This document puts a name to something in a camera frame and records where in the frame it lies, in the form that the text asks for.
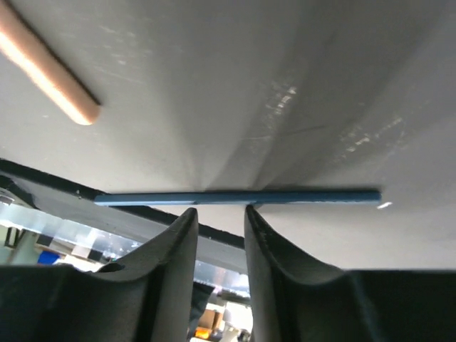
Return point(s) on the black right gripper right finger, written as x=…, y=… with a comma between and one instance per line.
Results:
x=296, y=297

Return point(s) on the silver copper chopstick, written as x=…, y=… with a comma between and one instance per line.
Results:
x=32, y=55

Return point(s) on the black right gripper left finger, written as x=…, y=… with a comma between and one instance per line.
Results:
x=143, y=296

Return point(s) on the dark teal chopstick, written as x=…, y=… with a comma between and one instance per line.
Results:
x=239, y=197

